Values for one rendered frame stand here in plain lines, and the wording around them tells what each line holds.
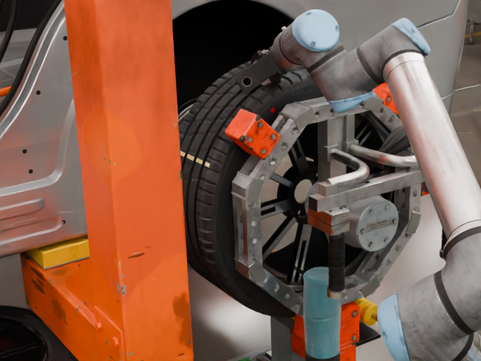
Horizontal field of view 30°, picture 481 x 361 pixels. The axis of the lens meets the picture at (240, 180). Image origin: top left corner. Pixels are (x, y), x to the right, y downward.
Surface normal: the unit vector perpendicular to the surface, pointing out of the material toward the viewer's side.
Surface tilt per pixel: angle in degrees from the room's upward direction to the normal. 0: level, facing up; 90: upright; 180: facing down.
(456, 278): 51
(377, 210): 90
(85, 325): 90
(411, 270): 0
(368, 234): 90
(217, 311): 0
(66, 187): 90
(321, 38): 59
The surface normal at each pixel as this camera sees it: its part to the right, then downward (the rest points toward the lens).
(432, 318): -0.40, 0.12
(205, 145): -0.73, -0.33
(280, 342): -0.85, 0.21
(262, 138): 0.54, 0.27
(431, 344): 0.03, 0.60
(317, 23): 0.25, -0.22
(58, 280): -0.04, -0.94
